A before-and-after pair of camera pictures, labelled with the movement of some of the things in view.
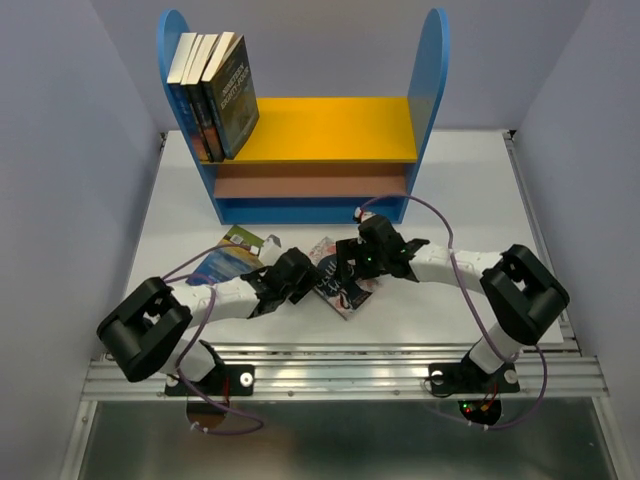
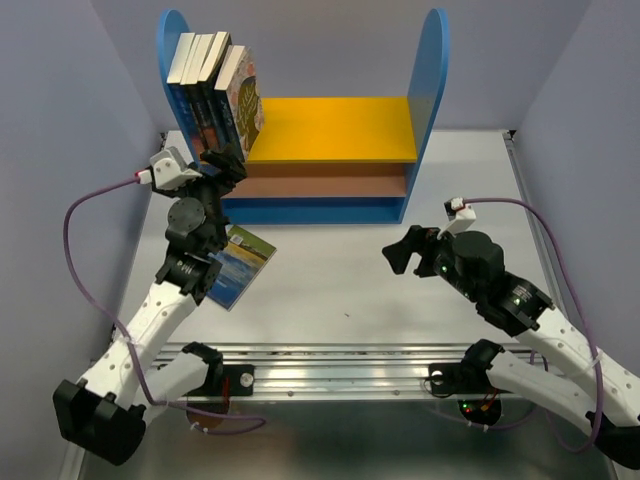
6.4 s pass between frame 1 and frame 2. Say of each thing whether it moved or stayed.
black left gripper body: moved
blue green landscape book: stayed
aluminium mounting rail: stayed
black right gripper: moved
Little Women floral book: moved
